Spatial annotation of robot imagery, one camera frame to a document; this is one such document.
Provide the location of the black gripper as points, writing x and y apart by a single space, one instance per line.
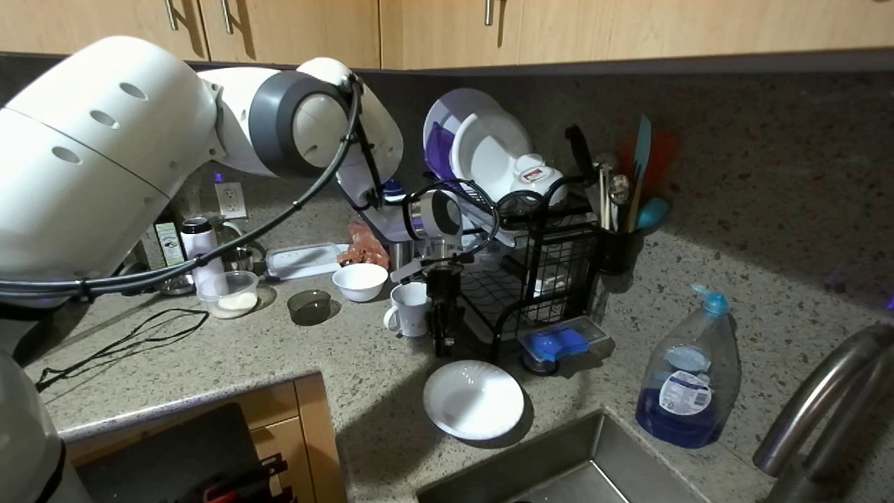
445 292

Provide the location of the wide white bowl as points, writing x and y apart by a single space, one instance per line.
472 400

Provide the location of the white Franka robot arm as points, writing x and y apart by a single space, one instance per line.
111 141

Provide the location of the small white bowl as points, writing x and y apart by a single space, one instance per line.
360 281

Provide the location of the black two-tier dish rack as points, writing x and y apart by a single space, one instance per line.
558 243

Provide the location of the clear blue dish soap bottle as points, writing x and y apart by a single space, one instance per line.
688 391

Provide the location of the stainless steel tumbler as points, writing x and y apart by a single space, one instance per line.
402 259

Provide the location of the blue sponge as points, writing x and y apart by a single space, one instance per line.
558 342

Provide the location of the orange red bag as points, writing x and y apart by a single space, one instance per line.
364 249

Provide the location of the white rectangular lid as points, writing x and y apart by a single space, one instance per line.
307 261

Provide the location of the wooden lower cabinet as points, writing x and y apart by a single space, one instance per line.
287 437

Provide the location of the white mug red print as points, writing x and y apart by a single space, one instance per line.
536 178

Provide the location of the stainless steel sink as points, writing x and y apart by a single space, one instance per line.
577 475

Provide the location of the black mesh utensil holder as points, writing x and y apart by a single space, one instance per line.
617 252

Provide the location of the large white plate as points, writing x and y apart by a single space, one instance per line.
498 150

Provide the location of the purple plate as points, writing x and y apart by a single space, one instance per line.
436 130

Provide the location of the clear tub white contents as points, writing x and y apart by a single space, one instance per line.
234 298

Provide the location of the metal utensils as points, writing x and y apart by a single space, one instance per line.
609 191

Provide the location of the black utensil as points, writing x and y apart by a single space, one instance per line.
578 150

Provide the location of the teal spoon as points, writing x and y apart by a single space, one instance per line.
651 214

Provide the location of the white bottle black lid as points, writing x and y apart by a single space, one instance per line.
202 252

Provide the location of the teal spatula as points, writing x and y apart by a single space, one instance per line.
642 157

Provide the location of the red spatula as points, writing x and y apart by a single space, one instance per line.
660 162

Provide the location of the dark bottle white label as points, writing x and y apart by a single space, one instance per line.
170 243

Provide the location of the wooden upper cabinets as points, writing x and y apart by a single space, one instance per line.
651 28

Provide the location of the steel faucet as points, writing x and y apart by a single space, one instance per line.
820 400

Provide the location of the white wall outlet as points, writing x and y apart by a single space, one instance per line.
230 198

